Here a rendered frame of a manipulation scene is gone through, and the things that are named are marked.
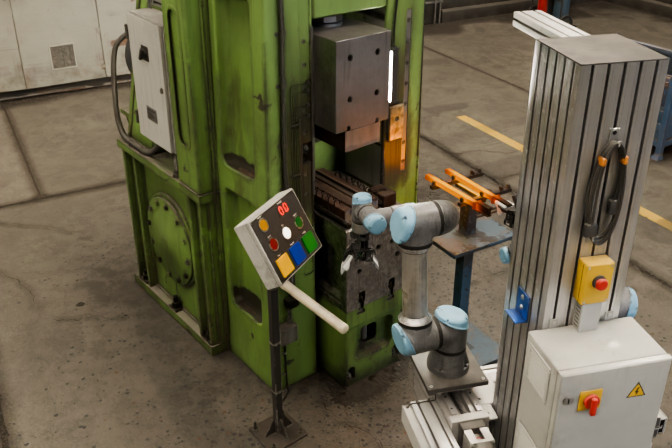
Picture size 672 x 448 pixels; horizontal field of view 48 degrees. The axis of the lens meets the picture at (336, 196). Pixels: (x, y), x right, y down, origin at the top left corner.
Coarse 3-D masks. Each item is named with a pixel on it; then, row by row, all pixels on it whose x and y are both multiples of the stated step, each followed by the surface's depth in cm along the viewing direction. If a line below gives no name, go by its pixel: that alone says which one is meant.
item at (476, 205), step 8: (432, 176) 373; (440, 184) 366; (448, 184) 365; (448, 192) 362; (456, 192) 358; (464, 200) 353; (472, 200) 350; (480, 200) 349; (472, 208) 348; (480, 208) 346; (488, 208) 341; (488, 216) 343
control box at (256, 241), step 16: (288, 192) 312; (272, 208) 301; (288, 208) 309; (240, 224) 292; (256, 224) 291; (272, 224) 298; (288, 224) 306; (304, 224) 314; (240, 240) 293; (256, 240) 289; (288, 240) 303; (256, 256) 293; (272, 256) 293; (272, 272) 292; (272, 288) 296
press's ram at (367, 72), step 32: (320, 32) 318; (352, 32) 318; (384, 32) 320; (320, 64) 318; (352, 64) 315; (384, 64) 326; (320, 96) 324; (352, 96) 321; (384, 96) 333; (352, 128) 328
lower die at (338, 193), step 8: (320, 168) 382; (328, 176) 372; (336, 176) 374; (320, 184) 366; (328, 184) 365; (344, 184) 364; (320, 192) 361; (328, 192) 358; (336, 192) 358; (344, 192) 356; (368, 192) 358; (320, 200) 356; (344, 200) 351; (376, 200) 354; (336, 208) 348; (344, 208) 346; (376, 208) 356; (344, 216) 344
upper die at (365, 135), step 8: (320, 128) 340; (360, 128) 331; (368, 128) 334; (376, 128) 337; (320, 136) 342; (328, 136) 337; (336, 136) 332; (344, 136) 327; (352, 136) 330; (360, 136) 333; (368, 136) 336; (376, 136) 339; (336, 144) 334; (344, 144) 329; (352, 144) 331; (360, 144) 334; (368, 144) 338
